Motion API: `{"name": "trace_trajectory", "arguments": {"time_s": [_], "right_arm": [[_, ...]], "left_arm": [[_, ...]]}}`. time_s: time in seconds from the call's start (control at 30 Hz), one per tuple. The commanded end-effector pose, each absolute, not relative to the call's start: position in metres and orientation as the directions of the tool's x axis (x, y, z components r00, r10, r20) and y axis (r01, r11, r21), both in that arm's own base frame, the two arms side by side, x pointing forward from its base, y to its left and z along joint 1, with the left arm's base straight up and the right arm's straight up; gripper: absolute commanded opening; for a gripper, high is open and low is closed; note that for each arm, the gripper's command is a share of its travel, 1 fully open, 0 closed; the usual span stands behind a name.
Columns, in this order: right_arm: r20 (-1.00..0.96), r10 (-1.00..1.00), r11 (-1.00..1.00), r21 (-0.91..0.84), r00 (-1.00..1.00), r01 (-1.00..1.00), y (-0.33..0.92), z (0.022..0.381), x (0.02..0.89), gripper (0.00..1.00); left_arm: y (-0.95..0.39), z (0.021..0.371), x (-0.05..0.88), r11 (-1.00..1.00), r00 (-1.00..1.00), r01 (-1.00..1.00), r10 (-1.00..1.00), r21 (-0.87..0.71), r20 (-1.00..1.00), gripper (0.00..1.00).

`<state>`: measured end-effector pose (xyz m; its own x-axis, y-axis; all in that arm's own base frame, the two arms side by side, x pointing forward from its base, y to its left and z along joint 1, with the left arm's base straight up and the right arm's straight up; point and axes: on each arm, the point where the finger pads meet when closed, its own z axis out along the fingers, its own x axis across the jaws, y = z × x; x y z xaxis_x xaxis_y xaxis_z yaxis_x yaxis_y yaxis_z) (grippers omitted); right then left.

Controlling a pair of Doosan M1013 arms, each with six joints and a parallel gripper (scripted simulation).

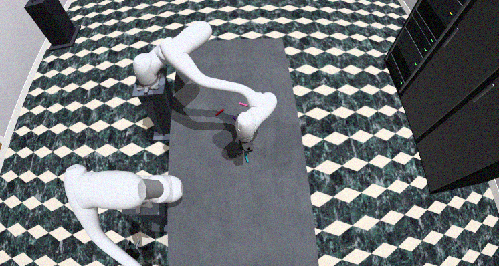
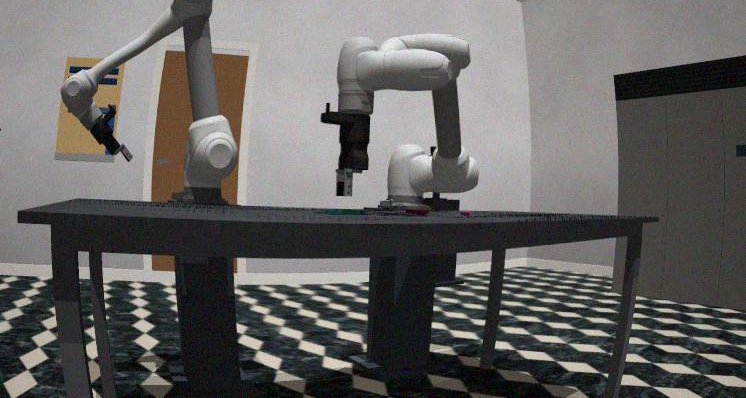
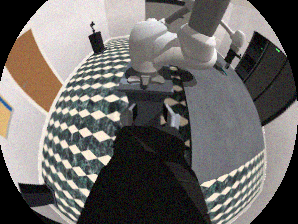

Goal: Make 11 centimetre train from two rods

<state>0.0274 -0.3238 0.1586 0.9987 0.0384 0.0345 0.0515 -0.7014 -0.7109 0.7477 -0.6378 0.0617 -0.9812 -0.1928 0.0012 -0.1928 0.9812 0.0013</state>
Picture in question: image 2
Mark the turquoise bar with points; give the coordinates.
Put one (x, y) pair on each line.
(347, 212)

